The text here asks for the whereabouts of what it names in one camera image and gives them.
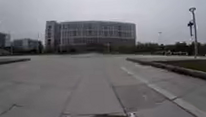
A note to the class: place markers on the grey concrete pavement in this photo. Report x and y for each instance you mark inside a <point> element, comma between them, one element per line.
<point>92,81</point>

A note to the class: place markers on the wide grey glass building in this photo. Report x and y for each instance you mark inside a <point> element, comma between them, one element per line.
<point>96,33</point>

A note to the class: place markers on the row of trees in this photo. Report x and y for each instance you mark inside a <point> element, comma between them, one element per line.
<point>150,47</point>

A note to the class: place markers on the grey kerb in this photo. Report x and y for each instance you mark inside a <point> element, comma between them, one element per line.
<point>178,70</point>
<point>11,61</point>

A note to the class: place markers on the low grey building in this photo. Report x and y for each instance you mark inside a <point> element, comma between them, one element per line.
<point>25,44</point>

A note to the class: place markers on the grass patch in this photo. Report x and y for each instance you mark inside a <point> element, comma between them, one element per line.
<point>198,65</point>

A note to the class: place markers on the lamp pole with camera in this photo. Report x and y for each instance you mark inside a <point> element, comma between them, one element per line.
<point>194,33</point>

